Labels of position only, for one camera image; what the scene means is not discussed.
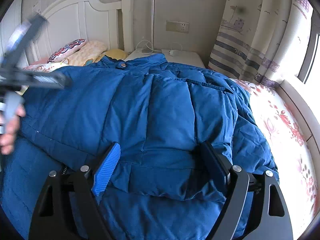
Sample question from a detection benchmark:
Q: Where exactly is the blue padded winter jacket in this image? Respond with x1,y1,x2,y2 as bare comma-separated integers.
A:
1,54,277,239

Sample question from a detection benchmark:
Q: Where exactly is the person's left hand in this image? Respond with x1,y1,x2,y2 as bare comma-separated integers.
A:
1,105,25,155

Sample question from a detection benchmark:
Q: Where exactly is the floral bed sheet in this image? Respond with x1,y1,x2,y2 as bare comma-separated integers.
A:
22,62,318,215

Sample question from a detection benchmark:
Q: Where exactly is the patterned red blue pillow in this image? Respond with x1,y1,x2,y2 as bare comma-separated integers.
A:
48,38,87,63

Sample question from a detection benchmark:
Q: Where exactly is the cream textured pillow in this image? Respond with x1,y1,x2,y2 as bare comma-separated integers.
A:
65,41,107,66

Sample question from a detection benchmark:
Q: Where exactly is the white wooden headboard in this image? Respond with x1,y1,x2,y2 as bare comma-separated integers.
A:
1,0,134,68

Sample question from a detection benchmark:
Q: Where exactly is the yellow pillow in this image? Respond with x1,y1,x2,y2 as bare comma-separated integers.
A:
95,49,129,63

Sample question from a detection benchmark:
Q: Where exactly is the silver desk lamp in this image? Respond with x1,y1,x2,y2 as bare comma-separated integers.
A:
142,0,162,54

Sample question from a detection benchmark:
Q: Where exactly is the white bedside table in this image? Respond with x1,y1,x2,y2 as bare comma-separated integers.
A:
125,48,205,68

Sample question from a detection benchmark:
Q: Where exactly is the striped patterned curtain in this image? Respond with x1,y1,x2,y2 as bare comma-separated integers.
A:
208,0,313,88

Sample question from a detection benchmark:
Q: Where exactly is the white charger with cable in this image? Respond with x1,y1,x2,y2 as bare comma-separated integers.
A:
136,40,183,56

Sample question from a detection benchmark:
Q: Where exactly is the wall power socket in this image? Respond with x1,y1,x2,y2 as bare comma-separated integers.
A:
166,21,189,33

